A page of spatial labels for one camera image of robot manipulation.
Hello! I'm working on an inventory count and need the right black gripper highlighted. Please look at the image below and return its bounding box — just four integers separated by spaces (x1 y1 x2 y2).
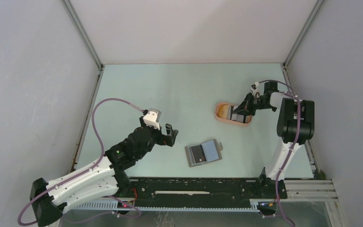
233 92 275 116

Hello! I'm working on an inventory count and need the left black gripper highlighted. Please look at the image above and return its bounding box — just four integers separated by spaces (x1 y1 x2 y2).
136 116 178 159

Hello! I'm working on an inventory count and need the white credit card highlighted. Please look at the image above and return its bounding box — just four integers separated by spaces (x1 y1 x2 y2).
230 105 244 122

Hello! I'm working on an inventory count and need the black credit card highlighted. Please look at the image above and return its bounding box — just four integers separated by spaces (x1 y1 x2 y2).
190 145 207 164

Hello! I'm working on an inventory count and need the grey card holder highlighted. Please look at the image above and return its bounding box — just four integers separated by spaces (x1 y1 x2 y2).
185 139 223 167

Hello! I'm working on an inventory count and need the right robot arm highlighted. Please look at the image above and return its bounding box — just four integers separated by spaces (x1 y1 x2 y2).
233 80 315 198

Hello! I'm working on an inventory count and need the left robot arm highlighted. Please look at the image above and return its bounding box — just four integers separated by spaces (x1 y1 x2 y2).
30 117 178 227

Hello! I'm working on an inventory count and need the pink oval tray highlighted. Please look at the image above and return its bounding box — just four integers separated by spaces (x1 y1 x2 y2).
214 102 252 127

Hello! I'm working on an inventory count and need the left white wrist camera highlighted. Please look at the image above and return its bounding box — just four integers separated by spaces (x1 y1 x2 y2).
143 108 161 130

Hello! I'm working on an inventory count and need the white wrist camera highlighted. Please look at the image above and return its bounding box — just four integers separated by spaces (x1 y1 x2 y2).
250 82 261 98
143 108 161 130

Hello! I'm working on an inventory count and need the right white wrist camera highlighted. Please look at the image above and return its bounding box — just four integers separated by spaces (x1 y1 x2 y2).
250 82 261 98

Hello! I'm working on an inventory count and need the aluminium frame rail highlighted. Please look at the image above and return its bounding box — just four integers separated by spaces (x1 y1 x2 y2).
53 179 339 202

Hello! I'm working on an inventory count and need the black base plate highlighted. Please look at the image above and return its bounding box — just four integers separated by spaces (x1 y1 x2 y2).
115 177 287 209

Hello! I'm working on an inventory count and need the right corner frame post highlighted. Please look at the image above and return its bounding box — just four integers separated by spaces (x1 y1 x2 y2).
283 0 326 68

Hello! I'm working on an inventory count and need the corner frame post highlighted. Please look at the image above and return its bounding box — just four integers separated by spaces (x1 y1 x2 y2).
283 0 326 68
61 0 104 70

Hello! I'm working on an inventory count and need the left corner frame post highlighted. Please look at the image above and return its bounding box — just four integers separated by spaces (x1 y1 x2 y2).
61 0 104 70

